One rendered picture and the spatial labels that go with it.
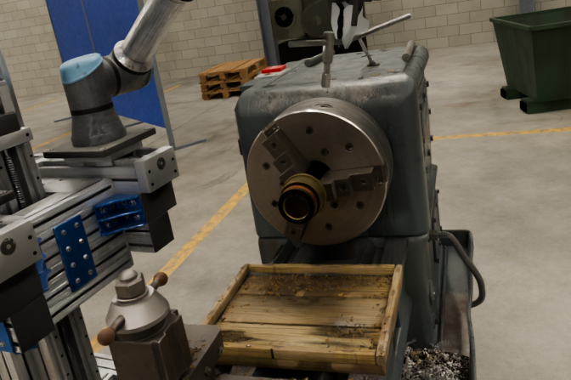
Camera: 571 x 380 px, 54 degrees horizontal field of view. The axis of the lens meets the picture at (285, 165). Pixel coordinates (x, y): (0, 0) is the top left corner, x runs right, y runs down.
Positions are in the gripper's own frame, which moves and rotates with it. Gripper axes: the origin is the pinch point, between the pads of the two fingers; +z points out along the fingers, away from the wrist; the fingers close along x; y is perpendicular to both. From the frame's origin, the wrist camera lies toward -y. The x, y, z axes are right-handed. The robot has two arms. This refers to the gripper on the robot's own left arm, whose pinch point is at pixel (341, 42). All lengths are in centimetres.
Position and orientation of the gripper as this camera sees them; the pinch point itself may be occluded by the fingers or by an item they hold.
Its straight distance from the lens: 119.8
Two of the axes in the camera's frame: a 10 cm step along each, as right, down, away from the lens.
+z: -0.4, 9.3, 3.6
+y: 8.2, -1.7, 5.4
